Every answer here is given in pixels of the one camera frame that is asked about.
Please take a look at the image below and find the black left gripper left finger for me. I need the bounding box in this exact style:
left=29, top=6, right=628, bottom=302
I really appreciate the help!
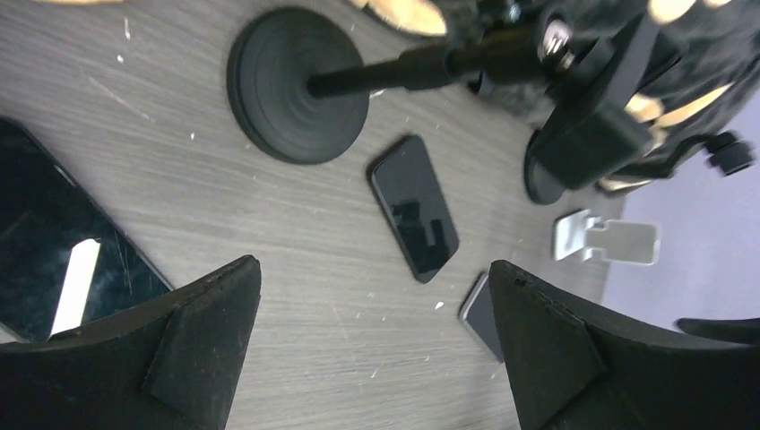
left=1, top=255, right=262, bottom=429

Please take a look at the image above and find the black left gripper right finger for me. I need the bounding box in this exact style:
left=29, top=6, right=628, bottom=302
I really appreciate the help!
left=489, top=260, right=759, bottom=429

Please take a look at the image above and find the white folding phone stand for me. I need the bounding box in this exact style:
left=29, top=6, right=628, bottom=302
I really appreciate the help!
left=551, top=210, right=661, bottom=265

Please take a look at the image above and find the white-edged smartphone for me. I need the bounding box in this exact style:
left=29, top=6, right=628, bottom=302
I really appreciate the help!
left=459, top=271, right=504, bottom=364

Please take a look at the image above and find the small black smartphone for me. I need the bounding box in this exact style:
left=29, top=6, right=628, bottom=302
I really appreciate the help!
left=367, top=134, right=460, bottom=284

